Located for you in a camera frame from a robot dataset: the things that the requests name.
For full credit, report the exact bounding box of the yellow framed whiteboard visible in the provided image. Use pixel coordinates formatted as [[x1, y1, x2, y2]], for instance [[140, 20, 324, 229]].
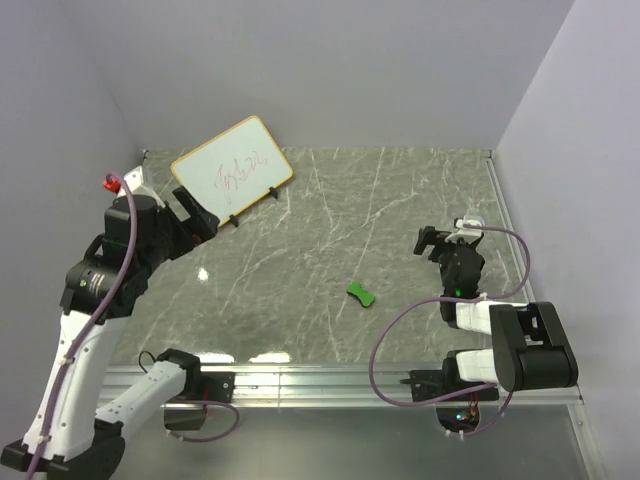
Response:
[[171, 116, 293, 225]]

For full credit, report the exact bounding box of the green whiteboard eraser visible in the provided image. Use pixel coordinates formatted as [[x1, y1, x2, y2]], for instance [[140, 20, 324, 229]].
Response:
[[346, 281, 375, 308]]

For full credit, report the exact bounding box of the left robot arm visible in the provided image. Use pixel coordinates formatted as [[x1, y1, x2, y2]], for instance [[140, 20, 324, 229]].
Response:
[[1, 187, 219, 479]]

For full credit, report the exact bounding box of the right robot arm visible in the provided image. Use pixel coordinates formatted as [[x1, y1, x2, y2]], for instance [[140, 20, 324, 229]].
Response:
[[413, 220, 579, 400]]

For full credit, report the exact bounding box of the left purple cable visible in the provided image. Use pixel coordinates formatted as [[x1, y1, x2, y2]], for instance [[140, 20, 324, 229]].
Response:
[[23, 172, 241, 480]]

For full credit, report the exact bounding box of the purple cable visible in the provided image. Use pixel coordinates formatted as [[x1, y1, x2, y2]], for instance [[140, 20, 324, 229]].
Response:
[[368, 223, 532, 440], [23, 172, 241, 480]]

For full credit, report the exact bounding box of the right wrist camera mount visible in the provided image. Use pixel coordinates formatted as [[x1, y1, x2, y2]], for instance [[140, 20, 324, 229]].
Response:
[[445, 215, 485, 244]]

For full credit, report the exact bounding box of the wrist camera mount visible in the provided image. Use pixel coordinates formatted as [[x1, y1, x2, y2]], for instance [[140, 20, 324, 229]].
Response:
[[103, 166, 163, 205], [445, 215, 485, 244]]

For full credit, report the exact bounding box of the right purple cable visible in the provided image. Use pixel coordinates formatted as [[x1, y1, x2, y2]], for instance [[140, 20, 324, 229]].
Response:
[[368, 223, 532, 440]]

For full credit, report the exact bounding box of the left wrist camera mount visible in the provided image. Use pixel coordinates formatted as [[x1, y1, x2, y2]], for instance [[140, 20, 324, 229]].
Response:
[[103, 166, 163, 205]]

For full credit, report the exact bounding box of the wire whiteboard stand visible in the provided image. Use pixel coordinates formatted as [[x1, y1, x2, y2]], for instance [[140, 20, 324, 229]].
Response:
[[229, 187, 279, 228]]

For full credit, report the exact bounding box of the aluminium right side rail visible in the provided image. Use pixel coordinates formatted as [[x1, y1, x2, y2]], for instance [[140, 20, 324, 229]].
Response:
[[483, 149, 525, 277]]

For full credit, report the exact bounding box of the aluminium rail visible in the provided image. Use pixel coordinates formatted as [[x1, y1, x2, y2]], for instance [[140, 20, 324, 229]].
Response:
[[98, 363, 583, 408], [483, 149, 525, 277]]

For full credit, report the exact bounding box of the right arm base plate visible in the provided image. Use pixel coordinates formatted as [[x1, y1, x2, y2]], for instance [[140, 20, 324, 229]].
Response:
[[400, 370, 500, 403]]

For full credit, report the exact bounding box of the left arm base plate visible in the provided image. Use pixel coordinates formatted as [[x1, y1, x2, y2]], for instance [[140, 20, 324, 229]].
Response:
[[198, 371, 235, 403]]

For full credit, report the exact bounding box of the aluminium front rail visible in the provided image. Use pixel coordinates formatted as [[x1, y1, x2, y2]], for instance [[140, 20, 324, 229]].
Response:
[[98, 363, 583, 408]]

